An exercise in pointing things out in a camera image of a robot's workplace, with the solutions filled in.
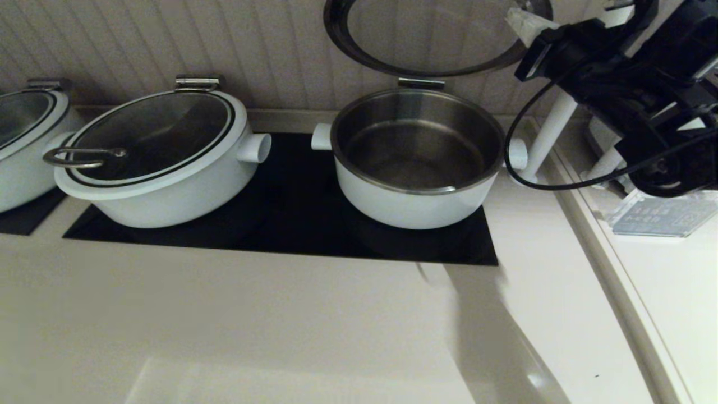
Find black right camera cable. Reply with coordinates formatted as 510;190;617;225
504;0;718;191

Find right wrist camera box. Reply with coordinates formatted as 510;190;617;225
603;0;657;29

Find white round pot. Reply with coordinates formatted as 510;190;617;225
312;88;529;230

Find black glass cooktop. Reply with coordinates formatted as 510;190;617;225
63;133;499;267
0;188;68;237

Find clear acrylic sign holder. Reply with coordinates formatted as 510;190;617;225
603;188;718;237

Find white oval pot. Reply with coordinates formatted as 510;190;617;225
0;95;86;214
56;109;271;229

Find oval glass lid white rim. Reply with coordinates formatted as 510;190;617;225
43;90;248;201
0;90;71;164

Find round glass lid white rim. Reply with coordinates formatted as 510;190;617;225
324;0;553;79

